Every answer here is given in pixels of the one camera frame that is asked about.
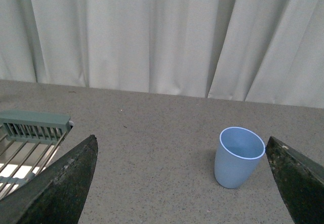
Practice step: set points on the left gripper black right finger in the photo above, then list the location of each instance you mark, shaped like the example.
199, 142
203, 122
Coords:
299, 180

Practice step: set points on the white pleated curtain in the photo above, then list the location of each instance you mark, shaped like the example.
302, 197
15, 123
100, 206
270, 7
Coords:
267, 51

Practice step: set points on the light blue plastic cup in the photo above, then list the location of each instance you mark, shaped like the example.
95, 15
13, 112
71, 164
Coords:
238, 154

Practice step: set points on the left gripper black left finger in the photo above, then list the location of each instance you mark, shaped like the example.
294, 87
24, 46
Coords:
57, 194

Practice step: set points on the green metal dish rack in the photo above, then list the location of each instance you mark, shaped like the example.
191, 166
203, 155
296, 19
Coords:
29, 140

